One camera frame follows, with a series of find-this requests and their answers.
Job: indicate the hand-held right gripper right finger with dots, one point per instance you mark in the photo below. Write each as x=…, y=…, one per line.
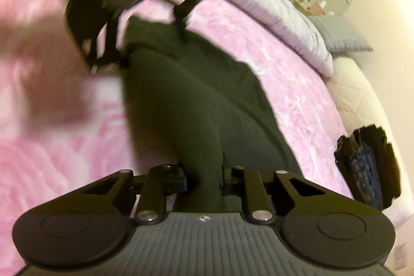
x=230, y=180

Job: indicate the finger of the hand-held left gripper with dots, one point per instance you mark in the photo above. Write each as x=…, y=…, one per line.
x=110, y=43
x=186, y=4

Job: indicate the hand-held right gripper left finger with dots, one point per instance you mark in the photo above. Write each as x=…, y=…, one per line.
x=176, y=180

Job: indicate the black long-sleeved shirt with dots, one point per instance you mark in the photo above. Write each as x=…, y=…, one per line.
x=194, y=101

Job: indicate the pile of dark folded clothes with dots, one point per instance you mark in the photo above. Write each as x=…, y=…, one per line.
x=367, y=166

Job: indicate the pink floral blanket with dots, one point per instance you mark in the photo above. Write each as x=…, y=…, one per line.
x=284, y=78

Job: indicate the grey pillow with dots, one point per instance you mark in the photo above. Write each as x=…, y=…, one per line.
x=342, y=32

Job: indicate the white quilted mattress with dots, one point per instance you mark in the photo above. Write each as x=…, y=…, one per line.
x=362, y=88

